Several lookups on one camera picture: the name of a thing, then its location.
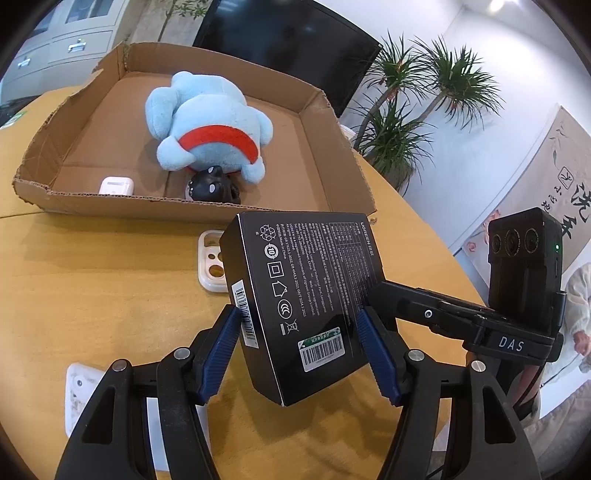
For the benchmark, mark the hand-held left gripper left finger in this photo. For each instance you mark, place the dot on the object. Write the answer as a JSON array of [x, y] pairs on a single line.
[[221, 355]]

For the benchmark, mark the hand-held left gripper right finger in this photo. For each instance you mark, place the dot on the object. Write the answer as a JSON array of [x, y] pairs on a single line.
[[376, 355]]

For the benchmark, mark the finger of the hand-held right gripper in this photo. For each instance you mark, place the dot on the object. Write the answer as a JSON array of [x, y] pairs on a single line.
[[415, 307], [471, 310]]

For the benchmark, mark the clear beige phone case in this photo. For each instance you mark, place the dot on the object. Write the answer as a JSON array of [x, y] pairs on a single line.
[[210, 277]]

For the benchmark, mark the black printed product box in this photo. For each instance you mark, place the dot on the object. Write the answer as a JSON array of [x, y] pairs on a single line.
[[314, 295]]

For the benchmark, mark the black cat figure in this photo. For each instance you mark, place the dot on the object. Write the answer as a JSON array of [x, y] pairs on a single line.
[[212, 184]]

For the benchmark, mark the white earbuds case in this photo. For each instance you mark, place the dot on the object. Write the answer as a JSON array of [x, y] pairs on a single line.
[[116, 186]]

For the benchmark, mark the blue plush toy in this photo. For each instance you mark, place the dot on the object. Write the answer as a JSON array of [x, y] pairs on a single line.
[[207, 115]]

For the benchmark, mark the brown cardboard box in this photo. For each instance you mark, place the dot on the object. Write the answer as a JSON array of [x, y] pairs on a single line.
[[92, 138]]

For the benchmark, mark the person's right forearm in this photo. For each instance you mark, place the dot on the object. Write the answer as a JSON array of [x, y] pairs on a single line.
[[554, 438]]

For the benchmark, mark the person's white fuzzy sweater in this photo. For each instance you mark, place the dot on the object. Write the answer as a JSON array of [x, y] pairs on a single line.
[[579, 300]]

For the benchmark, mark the potted dracaena plant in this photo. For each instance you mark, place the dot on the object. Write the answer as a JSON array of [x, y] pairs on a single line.
[[392, 134]]

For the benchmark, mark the black flat screen television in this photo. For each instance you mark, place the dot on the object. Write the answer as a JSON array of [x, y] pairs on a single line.
[[286, 41]]

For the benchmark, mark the black device with green label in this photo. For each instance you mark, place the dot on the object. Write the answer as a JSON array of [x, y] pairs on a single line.
[[11, 121]]

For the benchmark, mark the grey glass door cabinet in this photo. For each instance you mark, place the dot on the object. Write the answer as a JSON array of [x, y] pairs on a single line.
[[69, 46]]

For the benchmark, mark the small leafy indoor tree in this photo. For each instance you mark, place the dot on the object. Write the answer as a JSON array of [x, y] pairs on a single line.
[[194, 8]]

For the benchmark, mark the wall poster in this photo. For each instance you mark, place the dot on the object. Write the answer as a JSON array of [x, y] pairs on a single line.
[[554, 184]]

